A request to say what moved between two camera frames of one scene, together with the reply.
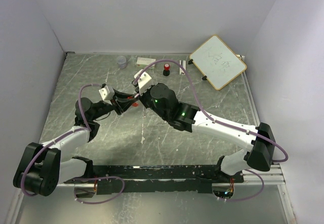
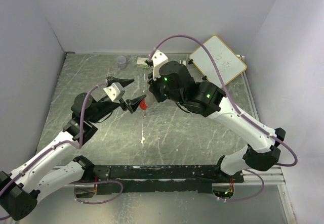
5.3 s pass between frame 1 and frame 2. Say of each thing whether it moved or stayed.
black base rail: stayed
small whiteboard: stayed
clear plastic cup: stayed
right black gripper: moved
